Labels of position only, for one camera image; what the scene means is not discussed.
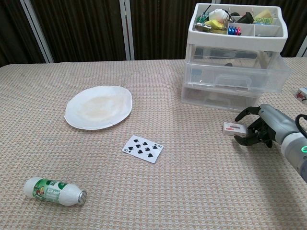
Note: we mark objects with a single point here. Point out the white plastic drawer unit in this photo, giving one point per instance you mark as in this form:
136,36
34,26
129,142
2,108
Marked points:
235,39

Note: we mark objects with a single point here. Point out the dark pleated curtain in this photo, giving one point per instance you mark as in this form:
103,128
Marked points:
84,28

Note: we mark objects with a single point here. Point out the grey metal frame post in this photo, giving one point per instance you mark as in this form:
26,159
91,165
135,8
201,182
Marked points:
302,48
127,31
38,31

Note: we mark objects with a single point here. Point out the green printed packet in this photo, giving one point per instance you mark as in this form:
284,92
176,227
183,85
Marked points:
202,18

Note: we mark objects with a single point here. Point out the clear plastic drawer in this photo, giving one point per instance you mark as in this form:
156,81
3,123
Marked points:
196,95
271,79

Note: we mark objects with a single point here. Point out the yellow sponge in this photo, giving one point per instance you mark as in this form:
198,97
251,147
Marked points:
262,13

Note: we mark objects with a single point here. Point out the shiny metal tin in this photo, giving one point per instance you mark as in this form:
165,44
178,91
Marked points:
202,27

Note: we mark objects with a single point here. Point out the beige woven tablecloth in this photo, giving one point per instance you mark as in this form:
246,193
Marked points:
96,191

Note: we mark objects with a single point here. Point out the white paper plate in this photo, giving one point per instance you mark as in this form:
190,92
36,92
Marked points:
98,107

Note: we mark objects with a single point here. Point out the white bottle with green label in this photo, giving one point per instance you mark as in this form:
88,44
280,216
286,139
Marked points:
52,191

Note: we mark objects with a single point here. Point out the white round case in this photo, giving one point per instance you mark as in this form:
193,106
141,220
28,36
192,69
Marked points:
217,13

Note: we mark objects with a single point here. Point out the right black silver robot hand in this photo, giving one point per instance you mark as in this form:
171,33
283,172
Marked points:
275,122

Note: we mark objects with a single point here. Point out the blue red plastic pieces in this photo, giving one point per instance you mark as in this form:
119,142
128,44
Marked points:
234,30

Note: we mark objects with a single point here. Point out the small red white card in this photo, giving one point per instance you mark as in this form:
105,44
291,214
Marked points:
233,129

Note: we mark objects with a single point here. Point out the black plastic object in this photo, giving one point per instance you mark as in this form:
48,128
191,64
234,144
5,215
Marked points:
246,17

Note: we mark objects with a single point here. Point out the small white box red print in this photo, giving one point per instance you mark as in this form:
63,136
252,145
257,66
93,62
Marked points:
301,95

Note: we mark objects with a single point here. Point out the yellow toy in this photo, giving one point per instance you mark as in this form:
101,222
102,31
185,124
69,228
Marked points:
214,24

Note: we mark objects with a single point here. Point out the green printed sachet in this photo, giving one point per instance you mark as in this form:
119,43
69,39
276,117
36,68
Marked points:
263,20

